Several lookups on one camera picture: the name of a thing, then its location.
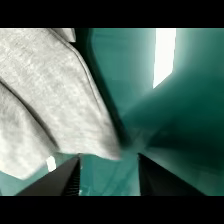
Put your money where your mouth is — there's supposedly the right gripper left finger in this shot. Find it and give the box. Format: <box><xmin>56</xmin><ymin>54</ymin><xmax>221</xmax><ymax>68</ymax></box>
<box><xmin>15</xmin><ymin>155</ymin><xmax>82</xmax><ymax>197</ymax></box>

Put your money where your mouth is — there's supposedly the grey garment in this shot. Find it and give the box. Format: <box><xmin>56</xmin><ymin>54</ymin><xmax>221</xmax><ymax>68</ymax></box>
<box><xmin>0</xmin><ymin>27</ymin><xmax>122</xmax><ymax>181</ymax></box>

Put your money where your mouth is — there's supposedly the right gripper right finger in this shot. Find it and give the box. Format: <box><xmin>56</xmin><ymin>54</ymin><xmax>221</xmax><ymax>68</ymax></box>
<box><xmin>137</xmin><ymin>152</ymin><xmax>205</xmax><ymax>197</ymax></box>

